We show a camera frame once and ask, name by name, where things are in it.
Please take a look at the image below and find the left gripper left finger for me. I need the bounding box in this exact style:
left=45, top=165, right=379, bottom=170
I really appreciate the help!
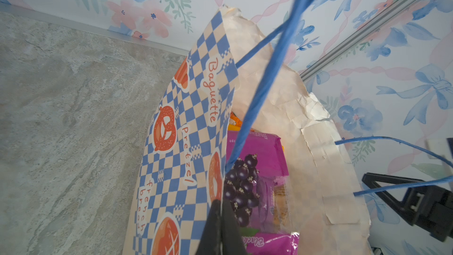
left=195, top=200, right=221, bottom=255

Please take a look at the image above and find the yellow mango candy bag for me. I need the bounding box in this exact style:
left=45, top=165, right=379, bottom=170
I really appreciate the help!
left=228, top=112, right=243, bottom=132

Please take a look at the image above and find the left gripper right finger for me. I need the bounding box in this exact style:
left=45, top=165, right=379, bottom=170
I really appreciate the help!
left=221, top=200, right=247, bottom=255

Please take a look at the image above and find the purple grape candy bag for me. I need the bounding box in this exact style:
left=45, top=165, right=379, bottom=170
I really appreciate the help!
left=224, top=132, right=300, bottom=255

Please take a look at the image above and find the blue checkered paper bag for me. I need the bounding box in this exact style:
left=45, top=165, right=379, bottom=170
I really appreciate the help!
left=122, top=0, right=453, bottom=255

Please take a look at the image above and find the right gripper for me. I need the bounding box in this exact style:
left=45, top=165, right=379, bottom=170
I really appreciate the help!
left=362, top=172, right=453, bottom=242

